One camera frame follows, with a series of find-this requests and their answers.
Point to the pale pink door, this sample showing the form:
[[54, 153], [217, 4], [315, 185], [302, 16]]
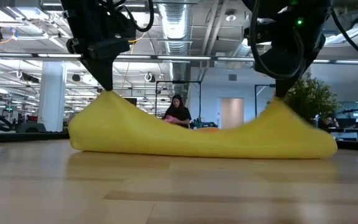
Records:
[[232, 112]]

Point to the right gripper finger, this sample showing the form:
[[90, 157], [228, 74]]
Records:
[[283, 87]]

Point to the yellow microfiber towel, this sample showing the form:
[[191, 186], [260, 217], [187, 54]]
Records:
[[166, 143]]

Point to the white building column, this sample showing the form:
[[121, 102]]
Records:
[[51, 99]]

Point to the lit desk monitor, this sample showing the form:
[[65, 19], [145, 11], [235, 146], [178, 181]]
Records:
[[351, 112]]

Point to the long ceiling light bar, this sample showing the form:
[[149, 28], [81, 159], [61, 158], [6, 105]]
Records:
[[182, 57]]

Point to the black office desk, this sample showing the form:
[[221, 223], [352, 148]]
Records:
[[346, 130]]

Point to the round white ceiling sensor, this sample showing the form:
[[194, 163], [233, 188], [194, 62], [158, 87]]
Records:
[[230, 17]]

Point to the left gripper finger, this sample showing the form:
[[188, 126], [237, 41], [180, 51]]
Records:
[[102, 71]]

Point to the orange microfiber towel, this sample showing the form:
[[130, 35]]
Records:
[[208, 130]]

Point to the black office monitor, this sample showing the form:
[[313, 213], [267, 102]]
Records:
[[133, 101]]

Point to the straight silver ventilation duct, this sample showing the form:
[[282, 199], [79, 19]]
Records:
[[176, 28]]

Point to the grey wall vent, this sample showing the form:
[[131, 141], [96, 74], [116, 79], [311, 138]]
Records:
[[232, 77]]

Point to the person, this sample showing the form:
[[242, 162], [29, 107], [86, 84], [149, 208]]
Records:
[[327, 119], [179, 110]]

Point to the green potted plant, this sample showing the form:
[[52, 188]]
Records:
[[315, 96]]

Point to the grey machine base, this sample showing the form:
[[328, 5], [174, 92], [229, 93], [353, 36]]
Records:
[[31, 127]]

